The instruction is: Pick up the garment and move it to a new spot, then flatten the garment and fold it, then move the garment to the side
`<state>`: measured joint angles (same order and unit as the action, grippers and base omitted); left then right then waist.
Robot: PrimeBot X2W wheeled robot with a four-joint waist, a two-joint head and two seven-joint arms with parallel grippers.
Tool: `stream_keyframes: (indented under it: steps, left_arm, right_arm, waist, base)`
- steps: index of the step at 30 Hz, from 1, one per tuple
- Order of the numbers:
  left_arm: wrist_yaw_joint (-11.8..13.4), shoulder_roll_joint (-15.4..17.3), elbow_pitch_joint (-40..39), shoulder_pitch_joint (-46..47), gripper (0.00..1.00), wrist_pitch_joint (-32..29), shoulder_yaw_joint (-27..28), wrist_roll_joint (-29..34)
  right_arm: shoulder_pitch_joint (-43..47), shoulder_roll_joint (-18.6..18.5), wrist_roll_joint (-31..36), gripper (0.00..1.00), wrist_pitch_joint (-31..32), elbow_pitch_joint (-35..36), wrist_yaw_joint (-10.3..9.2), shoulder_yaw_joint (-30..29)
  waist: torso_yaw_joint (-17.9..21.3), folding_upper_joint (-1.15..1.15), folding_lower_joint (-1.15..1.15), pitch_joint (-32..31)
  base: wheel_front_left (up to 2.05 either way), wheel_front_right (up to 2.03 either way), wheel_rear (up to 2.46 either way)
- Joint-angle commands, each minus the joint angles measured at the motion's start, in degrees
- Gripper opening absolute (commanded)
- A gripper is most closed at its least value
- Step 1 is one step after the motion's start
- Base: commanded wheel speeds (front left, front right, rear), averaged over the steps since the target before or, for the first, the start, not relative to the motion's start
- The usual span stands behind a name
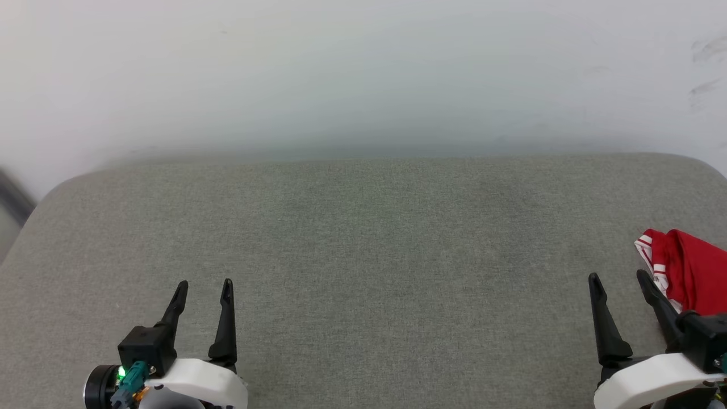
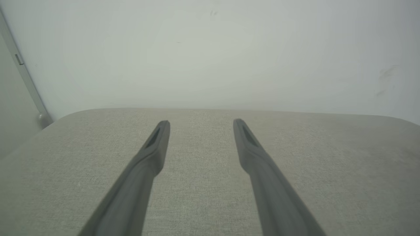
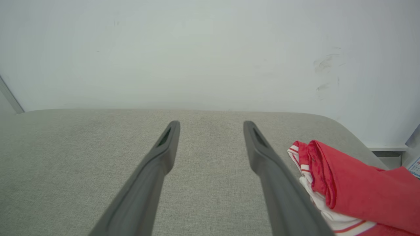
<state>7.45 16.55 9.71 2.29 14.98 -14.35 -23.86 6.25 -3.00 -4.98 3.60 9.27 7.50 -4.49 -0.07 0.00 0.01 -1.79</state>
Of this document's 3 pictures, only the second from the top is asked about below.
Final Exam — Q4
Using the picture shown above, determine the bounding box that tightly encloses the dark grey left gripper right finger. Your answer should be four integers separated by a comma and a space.
233, 119, 327, 236

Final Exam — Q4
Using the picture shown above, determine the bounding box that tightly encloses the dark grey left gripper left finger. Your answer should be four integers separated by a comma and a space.
77, 120, 171, 236

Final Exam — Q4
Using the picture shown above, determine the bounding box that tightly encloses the grey fabric sofa seat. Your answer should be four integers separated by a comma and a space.
0, 108, 420, 236

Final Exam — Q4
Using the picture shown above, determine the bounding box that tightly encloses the grey metal bar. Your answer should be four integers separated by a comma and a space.
0, 10, 54, 129

